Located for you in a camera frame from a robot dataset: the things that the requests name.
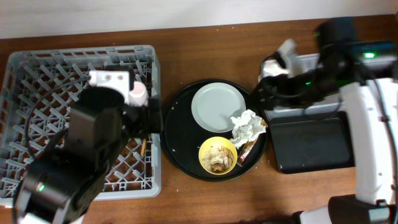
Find pink plastic cup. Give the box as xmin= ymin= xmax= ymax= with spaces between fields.
xmin=128 ymin=81 xmax=149 ymax=106

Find wooden chopstick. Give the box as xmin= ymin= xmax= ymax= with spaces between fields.
xmin=140 ymin=139 xmax=147 ymax=157

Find white paper napkin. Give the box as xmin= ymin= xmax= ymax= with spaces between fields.
xmin=229 ymin=110 xmax=267 ymax=149

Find brown Nescafe sachet wrapper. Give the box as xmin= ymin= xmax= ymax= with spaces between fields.
xmin=237 ymin=136 xmax=259 ymax=167

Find yellow bowl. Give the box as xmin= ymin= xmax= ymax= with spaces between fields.
xmin=198 ymin=136 xmax=238 ymax=175

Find food scraps rice and shells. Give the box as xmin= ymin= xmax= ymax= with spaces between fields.
xmin=201 ymin=146 xmax=234 ymax=174

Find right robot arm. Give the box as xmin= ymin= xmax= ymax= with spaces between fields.
xmin=249 ymin=17 xmax=397 ymax=223

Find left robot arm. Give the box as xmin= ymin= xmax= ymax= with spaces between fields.
xmin=12 ymin=65 xmax=163 ymax=223

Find grey plastic dishwasher rack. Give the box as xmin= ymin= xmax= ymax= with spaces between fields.
xmin=1 ymin=45 xmax=162 ymax=207

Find clear plastic bin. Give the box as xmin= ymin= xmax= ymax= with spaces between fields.
xmin=258 ymin=54 xmax=346 ymax=121

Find grey round plate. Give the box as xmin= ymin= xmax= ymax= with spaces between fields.
xmin=191 ymin=82 xmax=246 ymax=133

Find round black serving tray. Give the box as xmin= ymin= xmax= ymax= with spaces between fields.
xmin=160 ymin=79 xmax=270 ymax=182

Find black rectangular tray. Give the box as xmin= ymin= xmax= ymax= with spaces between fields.
xmin=269 ymin=111 xmax=355 ymax=174

